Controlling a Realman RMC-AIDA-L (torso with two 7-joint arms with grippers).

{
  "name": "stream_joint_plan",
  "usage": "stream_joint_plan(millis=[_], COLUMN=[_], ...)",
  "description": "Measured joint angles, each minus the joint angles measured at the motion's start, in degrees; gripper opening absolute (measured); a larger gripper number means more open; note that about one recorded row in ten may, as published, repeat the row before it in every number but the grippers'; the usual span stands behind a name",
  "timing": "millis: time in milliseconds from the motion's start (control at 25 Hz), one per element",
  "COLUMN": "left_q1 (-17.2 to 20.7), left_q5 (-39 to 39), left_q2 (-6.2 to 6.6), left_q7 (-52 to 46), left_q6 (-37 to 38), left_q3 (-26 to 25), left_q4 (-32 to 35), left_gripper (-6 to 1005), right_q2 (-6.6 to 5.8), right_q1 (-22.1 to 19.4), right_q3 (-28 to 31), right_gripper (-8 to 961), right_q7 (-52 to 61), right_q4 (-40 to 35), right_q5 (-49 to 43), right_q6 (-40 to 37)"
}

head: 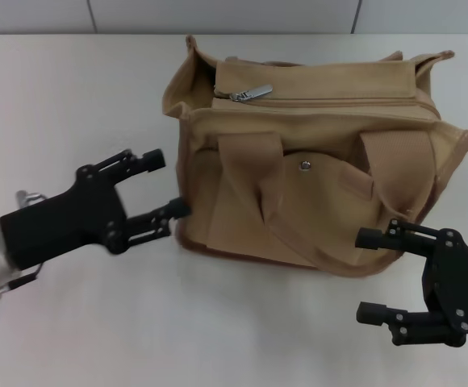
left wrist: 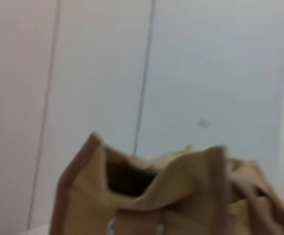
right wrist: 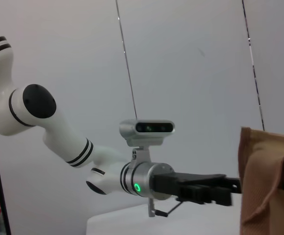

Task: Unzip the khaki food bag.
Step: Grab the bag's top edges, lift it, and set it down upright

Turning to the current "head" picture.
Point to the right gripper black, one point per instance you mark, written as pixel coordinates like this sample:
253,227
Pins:
460,282

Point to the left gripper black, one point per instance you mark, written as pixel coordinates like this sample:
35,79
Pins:
68,221

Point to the khaki canvas food bag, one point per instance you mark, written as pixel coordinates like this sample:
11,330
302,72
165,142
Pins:
238,225

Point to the silver metal zipper pull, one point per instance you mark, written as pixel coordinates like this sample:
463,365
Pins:
254,92

